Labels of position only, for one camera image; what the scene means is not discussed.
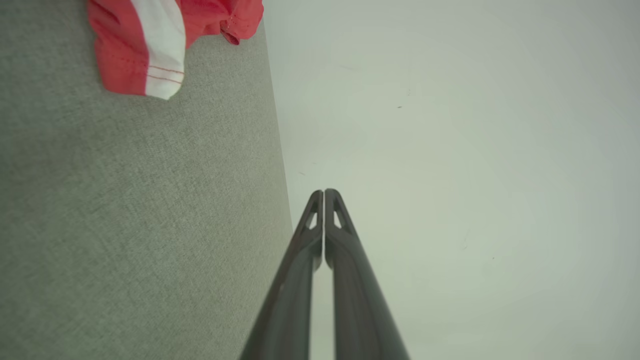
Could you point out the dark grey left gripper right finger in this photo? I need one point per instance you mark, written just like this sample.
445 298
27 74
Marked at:
357 310

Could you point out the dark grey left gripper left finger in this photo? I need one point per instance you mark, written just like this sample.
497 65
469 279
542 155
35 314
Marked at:
290 300

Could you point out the red shorts wide white stripe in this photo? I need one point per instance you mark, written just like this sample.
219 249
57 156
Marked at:
120 50

